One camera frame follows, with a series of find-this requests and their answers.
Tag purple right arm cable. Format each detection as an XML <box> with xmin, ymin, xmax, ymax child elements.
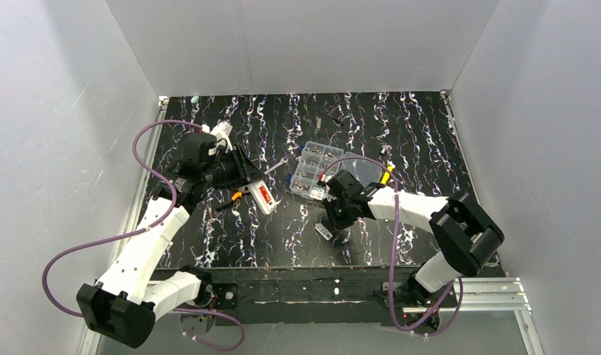
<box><xmin>320</xmin><ymin>156</ymin><xmax>464</xmax><ymax>338</ymax></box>

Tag white AC remote control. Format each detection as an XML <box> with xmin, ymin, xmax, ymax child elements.
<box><xmin>249</xmin><ymin>180</ymin><xmax>278</xmax><ymax>214</ymax></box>

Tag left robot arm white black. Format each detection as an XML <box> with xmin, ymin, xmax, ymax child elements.
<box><xmin>76</xmin><ymin>129</ymin><xmax>277</xmax><ymax>348</ymax></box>

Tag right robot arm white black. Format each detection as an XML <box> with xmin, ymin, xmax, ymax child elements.
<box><xmin>323</xmin><ymin>170</ymin><xmax>505</xmax><ymax>297</ymax></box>

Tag yellow handled screwdriver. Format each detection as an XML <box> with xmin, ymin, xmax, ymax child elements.
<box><xmin>380</xmin><ymin>165</ymin><xmax>394</xmax><ymax>186</ymax></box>

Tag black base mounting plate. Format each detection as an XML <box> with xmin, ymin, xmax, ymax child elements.
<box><xmin>148</xmin><ymin>266</ymin><xmax>508</xmax><ymax>327</ymax></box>

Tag clear plastic screw organizer box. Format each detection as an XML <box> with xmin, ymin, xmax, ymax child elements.
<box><xmin>288</xmin><ymin>141</ymin><xmax>383</xmax><ymax>200</ymax></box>

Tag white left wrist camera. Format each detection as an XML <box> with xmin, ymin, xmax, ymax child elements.
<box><xmin>201</xmin><ymin>121</ymin><xmax>232</xmax><ymax>151</ymax></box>

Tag red orange battery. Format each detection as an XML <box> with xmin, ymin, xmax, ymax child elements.
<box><xmin>258</xmin><ymin>185</ymin><xmax>272</xmax><ymax>204</ymax></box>

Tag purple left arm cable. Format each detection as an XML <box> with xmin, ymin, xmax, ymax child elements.
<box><xmin>41</xmin><ymin>120</ymin><xmax>246</xmax><ymax>353</ymax></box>

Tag orange handled pliers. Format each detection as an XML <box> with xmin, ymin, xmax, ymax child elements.
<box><xmin>215</xmin><ymin>191</ymin><xmax>244</xmax><ymax>212</ymax></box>

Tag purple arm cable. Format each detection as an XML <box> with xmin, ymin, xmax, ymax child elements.
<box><xmin>41</xmin><ymin>120</ymin><xmax>246</xmax><ymax>353</ymax></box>
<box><xmin>320</xmin><ymin>156</ymin><xmax>464</xmax><ymax>338</ymax></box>

